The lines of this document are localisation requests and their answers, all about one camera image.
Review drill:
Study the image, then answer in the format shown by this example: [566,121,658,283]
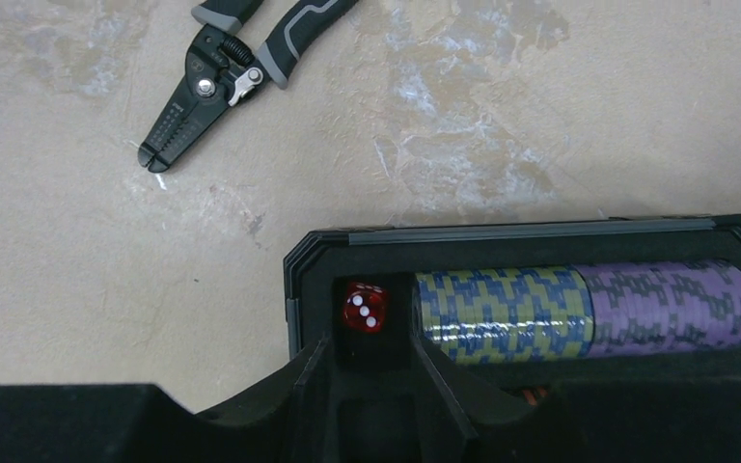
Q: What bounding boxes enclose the black grey pliers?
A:
[137,0,356,174]

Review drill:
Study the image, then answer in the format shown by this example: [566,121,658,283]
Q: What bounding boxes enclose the purple chip stack in case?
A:
[576,259,741,357]

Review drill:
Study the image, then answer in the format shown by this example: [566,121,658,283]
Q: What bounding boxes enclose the green blue chip stack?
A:
[414,266,595,366]

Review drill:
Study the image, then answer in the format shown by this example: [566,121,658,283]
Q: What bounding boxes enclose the black poker set case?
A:
[284,215,741,462]

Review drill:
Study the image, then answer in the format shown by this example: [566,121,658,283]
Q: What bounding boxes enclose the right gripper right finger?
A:
[411,340,741,462]

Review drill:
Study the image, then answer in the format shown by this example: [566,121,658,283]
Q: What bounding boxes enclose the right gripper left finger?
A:
[0,338,331,462]

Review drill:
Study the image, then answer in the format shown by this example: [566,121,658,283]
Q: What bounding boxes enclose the red die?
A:
[342,281,390,334]

